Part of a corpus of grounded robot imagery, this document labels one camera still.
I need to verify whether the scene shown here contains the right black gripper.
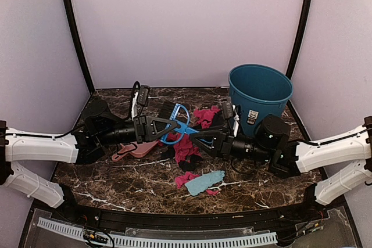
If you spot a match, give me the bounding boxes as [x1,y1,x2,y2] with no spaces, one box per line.
[189,125,273,163]

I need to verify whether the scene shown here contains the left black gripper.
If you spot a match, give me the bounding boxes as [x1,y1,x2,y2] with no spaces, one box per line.
[98,114,177,146]

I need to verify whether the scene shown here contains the blue hand brush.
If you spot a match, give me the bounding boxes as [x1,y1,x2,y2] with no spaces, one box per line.
[158,101,199,145]

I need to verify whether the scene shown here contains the pink plastic dustpan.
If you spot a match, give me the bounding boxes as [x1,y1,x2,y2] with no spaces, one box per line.
[112,141,158,162]

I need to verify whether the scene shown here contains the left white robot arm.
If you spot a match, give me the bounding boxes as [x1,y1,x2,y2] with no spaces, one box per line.
[1,100,178,222]

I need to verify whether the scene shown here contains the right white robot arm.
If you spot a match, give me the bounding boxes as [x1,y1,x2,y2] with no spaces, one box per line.
[189,115,371,221]

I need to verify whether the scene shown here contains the pink paper scrap back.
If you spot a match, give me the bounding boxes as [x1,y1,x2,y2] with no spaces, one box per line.
[193,106,220,131]

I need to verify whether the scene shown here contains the light blue paper scrap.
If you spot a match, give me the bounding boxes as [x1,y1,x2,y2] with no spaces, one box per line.
[185,171,225,196]

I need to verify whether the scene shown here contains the pink paper scrap front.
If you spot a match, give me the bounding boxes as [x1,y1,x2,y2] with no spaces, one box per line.
[174,171,199,189]

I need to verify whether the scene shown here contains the blue plastic waste bin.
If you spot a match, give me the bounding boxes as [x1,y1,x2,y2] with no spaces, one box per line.
[228,64,294,136]

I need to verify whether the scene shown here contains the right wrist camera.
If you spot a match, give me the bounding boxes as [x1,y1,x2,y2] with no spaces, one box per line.
[222,101,240,137]

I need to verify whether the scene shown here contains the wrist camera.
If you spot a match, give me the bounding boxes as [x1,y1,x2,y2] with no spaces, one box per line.
[222,101,240,137]
[129,81,151,120]

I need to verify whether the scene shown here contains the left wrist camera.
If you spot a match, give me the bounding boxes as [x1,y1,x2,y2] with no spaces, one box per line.
[129,81,151,120]

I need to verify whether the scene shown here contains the right black frame post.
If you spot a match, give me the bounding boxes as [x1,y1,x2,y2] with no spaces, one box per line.
[285,0,317,80]

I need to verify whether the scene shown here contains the black frame post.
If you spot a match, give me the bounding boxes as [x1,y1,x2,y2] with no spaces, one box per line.
[285,0,317,80]
[63,0,95,95]

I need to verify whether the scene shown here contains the black table front rail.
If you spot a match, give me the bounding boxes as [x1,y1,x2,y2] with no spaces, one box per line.
[55,190,327,232]

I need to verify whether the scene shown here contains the white slotted cable duct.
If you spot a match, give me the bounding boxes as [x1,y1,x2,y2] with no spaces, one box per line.
[37,217,277,247]

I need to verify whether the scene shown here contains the left black frame post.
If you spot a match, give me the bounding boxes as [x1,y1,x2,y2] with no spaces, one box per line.
[63,0,95,95]

